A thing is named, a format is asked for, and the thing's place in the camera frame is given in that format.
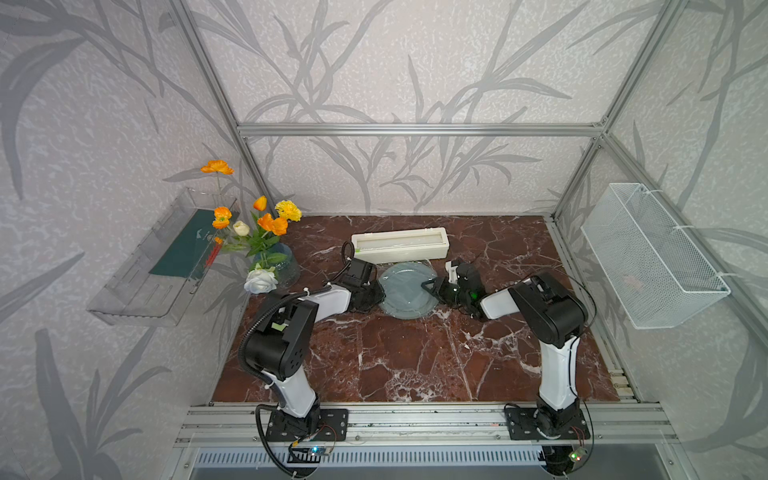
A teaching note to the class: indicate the dark green notebook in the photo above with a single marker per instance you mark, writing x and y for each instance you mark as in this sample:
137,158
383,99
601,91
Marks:
187,254

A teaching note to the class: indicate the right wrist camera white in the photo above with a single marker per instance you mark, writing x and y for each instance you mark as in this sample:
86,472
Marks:
451,271

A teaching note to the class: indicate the right small circuit board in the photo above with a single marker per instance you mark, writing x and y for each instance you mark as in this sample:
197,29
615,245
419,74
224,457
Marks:
578,454

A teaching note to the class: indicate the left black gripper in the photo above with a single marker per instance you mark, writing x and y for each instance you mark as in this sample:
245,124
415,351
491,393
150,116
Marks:
381,296

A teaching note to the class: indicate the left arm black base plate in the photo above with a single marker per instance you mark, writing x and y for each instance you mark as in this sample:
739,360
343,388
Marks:
321,424

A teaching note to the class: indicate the grey-green round plate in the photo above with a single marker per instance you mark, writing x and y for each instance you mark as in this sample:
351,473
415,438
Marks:
410,290

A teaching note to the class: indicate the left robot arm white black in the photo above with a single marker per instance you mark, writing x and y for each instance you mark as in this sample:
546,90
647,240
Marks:
275,345

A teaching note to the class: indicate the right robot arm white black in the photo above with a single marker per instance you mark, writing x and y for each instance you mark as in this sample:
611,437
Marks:
556,318

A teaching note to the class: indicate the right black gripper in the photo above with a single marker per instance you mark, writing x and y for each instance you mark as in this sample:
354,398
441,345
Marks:
436,287

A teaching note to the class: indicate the white wire mesh basket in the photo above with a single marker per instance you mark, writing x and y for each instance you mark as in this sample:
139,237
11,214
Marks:
659,275

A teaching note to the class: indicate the red pen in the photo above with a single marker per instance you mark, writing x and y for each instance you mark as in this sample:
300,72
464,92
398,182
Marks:
212,253

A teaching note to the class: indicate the left green circuit board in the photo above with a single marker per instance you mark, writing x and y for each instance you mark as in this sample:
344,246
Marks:
311,451

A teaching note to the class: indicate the clear acrylic wall shelf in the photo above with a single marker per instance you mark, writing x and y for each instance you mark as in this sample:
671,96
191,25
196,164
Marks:
132,296

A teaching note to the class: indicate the flower bouquet in glass vase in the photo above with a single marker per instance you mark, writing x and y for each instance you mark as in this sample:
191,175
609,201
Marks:
273,265

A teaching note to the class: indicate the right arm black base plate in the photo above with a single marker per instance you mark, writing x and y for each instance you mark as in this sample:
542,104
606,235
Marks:
525,423

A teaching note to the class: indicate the white plastic wrap dispenser box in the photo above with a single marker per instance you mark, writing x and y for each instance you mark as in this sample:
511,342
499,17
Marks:
401,246

